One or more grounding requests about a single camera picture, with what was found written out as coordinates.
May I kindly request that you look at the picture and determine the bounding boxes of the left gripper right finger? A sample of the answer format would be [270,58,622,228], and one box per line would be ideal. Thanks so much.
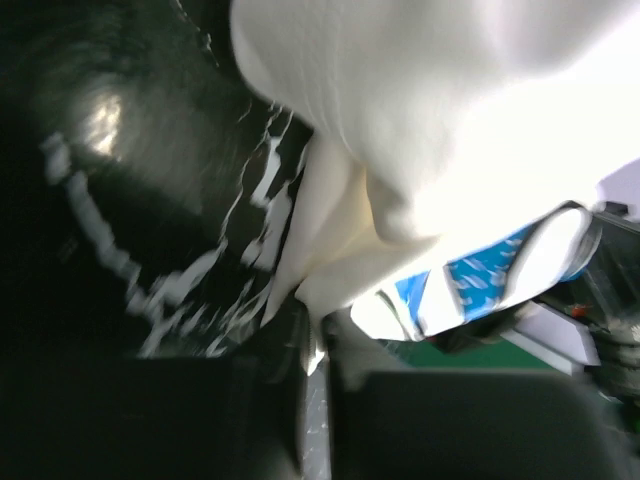
[322,314,639,480]

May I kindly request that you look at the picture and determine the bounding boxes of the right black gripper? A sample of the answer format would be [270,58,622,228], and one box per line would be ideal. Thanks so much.
[539,202,639,400]

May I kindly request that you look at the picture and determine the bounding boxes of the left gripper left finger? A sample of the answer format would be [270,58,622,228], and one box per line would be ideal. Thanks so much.
[1,300,309,479]

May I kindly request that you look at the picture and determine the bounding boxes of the white t shirt blue print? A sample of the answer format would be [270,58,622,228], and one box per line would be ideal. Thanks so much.
[230,1,639,339]

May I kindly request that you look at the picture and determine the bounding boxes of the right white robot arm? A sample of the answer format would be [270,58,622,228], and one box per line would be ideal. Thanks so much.
[505,202,639,402]

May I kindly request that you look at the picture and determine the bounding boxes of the black marble pattern mat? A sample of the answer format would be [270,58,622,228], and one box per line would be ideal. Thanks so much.
[0,0,321,480]

